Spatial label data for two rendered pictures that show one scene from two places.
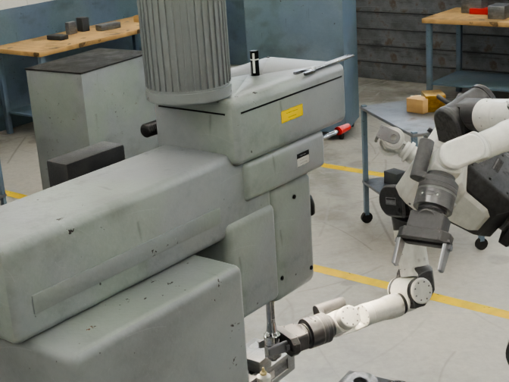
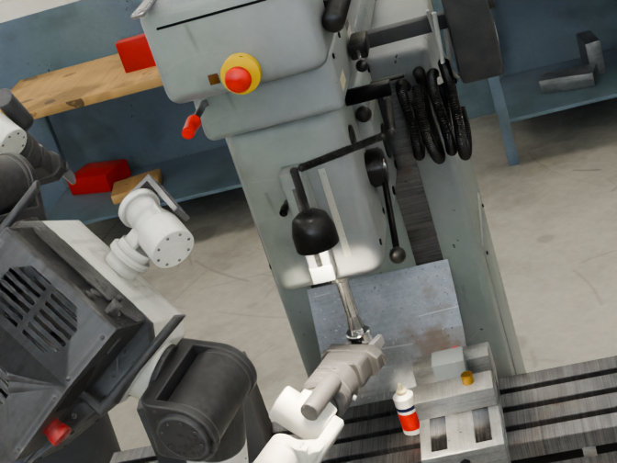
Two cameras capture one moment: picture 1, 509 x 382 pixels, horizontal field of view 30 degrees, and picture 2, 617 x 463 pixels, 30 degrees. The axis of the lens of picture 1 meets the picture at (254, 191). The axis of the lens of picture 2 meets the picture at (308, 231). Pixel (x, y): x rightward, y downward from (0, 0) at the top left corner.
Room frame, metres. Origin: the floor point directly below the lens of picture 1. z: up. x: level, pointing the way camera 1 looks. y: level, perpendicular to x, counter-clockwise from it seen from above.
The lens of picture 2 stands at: (4.07, -0.89, 2.20)
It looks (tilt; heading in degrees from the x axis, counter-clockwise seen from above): 23 degrees down; 154
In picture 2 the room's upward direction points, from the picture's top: 18 degrees counter-clockwise
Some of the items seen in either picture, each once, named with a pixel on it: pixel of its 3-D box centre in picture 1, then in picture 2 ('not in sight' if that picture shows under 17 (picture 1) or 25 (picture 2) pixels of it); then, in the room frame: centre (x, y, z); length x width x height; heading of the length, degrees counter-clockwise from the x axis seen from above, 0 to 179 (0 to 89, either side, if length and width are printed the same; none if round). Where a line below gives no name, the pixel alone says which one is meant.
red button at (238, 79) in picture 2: not in sight; (238, 78); (2.56, -0.18, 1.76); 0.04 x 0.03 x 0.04; 51
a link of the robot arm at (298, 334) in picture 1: (300, 336); (342, 375); (2.40, -0.10, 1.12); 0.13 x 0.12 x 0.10; 29
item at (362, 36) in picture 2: not in sight; (357, 52); (2.40, 0.12, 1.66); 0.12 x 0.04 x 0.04; 141
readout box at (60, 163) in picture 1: (88, 189); (472, 12); (2.34, 0.43, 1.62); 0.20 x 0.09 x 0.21; 141
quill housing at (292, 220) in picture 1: (263, 230); (311, 184); (2.36, -0.02, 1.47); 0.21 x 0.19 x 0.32; 51
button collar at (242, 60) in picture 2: not in sight; (241, 73); (2.54, -0.17, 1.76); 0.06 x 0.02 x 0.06; 51
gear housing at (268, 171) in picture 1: (250, 158); (279, 67); (2.33, 0.01, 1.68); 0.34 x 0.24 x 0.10; 141
